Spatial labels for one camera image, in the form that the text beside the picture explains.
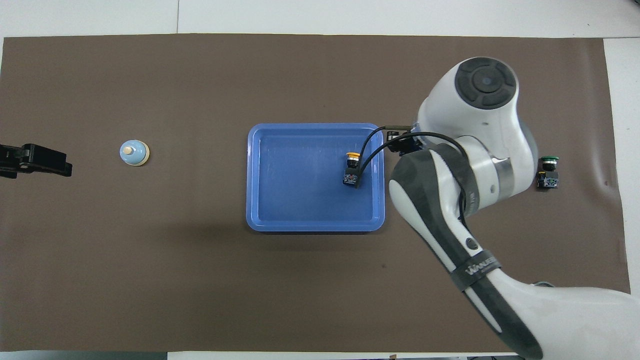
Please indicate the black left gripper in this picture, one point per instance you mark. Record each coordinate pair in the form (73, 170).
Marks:
(10, 161)

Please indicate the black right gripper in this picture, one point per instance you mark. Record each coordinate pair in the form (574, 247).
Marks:
(405, 144)

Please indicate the yellow push button switch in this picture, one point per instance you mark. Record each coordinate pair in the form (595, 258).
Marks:
(352, 172)

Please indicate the light blue desk bell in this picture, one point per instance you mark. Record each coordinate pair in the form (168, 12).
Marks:
(134, 153)

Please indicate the green push button switch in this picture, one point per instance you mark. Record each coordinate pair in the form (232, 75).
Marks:
(549, 172)

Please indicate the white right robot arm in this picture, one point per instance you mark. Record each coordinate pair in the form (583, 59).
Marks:
(490, 125)

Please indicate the blue plastic tray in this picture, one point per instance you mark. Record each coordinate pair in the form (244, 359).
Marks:
(300, 180)

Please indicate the brown table mat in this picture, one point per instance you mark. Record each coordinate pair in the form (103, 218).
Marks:
(200, 290)

